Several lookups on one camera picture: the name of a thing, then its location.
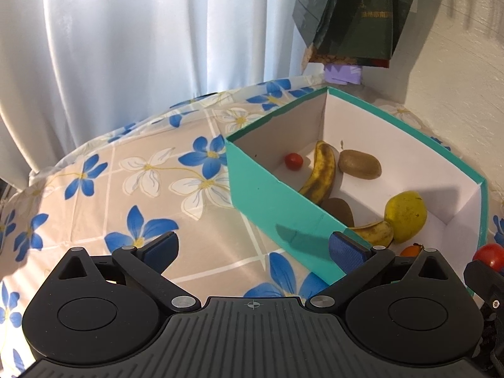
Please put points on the dark hanging clothes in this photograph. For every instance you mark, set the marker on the dark hanging clothes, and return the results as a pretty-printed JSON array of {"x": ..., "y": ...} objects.
[{"x": 350, "y": 32}]

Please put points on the brown kiwi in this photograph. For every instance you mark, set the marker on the brown kiwi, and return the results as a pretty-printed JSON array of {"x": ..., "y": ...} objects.
[
  {"x": 359, "y": 164},
  {"x": 340, "y": 210}
]

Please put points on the spotted banana in box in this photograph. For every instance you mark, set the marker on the spotted banana in box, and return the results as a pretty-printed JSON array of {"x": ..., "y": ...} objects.
[{"x": 319, "y": 185}]

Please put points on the ripe spotted banana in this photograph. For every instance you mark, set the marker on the ripe spotted banana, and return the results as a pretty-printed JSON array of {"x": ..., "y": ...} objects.
[{"x": 380, "y": 233}]

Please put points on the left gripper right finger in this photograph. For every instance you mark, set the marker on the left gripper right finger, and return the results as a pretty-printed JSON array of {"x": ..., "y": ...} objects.
[{"x": 360, "y": 265}]

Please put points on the teal cardboard box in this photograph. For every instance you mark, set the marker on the teal cardboard box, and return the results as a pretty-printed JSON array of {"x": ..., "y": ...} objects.
[{"x": 267, "y": 192}]

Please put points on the purple box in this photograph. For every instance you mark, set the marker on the purple box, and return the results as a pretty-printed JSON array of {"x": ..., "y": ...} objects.
[{"x": 342, "y": 74}]

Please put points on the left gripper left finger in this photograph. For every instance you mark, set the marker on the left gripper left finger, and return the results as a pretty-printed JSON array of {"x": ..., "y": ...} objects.
[{"x": 143, "y": 267}]

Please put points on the red cherry tomato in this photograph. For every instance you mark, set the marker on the red cherry tomato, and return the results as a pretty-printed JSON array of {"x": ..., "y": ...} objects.
[
  {"x": 293, "y": 161},
  {"x": 491, "y": 255}
]

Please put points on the floral tablecloth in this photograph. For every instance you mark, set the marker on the floral tablecloth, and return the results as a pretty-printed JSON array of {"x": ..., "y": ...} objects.
[{"x": 66, "y": 310}]

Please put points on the orange tangerine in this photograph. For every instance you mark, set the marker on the orange tangerine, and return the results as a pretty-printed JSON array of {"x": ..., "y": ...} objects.
[{"x": 412, "y": 251}]

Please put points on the white curtain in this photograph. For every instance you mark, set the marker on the white curtain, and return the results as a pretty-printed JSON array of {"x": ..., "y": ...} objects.
[{"x": 72, "y": 70}]

